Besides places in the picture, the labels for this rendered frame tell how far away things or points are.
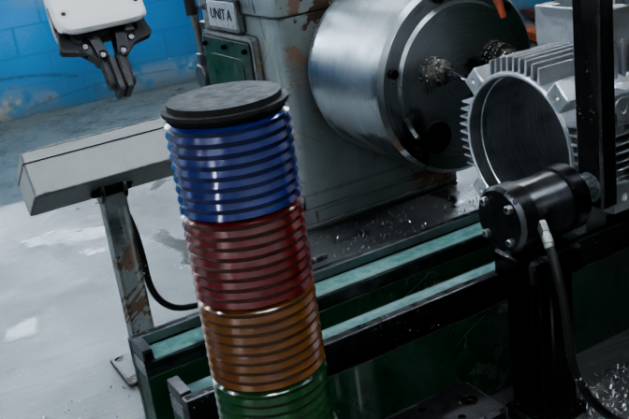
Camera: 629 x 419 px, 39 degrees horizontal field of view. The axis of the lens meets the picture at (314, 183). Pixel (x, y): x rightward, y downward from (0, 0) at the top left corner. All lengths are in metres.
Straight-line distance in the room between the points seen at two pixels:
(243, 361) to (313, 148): 0.89
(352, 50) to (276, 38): 0.17
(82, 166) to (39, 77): 5.45
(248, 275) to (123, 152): 0.56
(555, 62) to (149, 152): 0.43
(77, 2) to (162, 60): 5.51
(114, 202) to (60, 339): 0.27
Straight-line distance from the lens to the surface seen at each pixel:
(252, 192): 0.41
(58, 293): 1.32
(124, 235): 1.00
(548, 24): 1.00
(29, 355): 1.17
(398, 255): 0.96
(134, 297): 1.02
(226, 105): 0.40
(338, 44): 1.18
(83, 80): 6.44
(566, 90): 0.89
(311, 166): 1.32
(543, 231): 0.76
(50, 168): 0.95
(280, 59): 1.28
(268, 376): 0.45
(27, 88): 6.40
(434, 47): 1.13
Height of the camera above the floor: 1.31
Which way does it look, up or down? 19 degrees down
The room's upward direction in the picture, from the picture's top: 8 degrees counter-clockwise
